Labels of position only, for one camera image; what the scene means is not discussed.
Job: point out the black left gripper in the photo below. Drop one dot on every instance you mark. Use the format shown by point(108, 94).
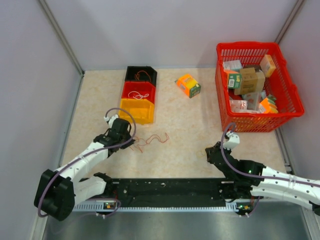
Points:
point(129, 136)

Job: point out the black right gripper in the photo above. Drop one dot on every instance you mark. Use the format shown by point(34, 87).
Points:
point(210, 150)

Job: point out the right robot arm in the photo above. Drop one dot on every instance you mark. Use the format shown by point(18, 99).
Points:
point(263, 181)

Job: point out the yellow storage bin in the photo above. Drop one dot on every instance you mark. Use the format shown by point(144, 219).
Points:
point(141, 110)

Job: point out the red storage bin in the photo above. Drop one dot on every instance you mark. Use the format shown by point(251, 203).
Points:
point(139, 90)

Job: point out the clear wrapped white packet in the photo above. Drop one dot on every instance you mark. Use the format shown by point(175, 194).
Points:
point(238, 106)

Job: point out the black storage bin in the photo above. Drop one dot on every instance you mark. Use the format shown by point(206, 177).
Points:
point(141, 74)

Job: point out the orange yellow packet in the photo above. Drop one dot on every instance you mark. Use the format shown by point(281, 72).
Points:
point(267, 106)

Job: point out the orange green carton box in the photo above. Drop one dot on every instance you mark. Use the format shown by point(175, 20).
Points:
point(189, 85)

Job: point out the green white box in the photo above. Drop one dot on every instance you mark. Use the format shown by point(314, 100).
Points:
point(234, 79)

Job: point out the brown cardboard box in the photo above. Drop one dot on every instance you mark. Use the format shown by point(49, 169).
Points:
point(251, 82)

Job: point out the red plastic basket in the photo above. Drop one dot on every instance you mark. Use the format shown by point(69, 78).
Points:
point(279, 85)

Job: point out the beige orange box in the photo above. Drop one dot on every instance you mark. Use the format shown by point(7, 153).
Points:
point(267, 65)

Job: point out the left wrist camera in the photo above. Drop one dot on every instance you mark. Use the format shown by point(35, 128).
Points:
point(110, 120)

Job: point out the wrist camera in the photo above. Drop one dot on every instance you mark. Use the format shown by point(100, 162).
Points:
point(110, 120)
point(232, 140)

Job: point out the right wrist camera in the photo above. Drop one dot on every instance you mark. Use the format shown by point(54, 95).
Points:
point(232, 140)

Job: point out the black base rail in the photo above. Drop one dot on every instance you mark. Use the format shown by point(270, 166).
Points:
point(171, 192)

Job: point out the white slotted cable duct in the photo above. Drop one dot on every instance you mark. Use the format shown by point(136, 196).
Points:
point(96, 206)

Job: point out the aluminium corner post left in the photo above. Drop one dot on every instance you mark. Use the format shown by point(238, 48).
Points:
point(60, 35)

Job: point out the aluminium corner post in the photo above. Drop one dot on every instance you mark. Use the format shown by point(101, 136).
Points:
point(298, 6)
point(60, 35)

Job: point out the aluminium corner post right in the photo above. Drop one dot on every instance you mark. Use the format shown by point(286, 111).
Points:
point(298, 6)

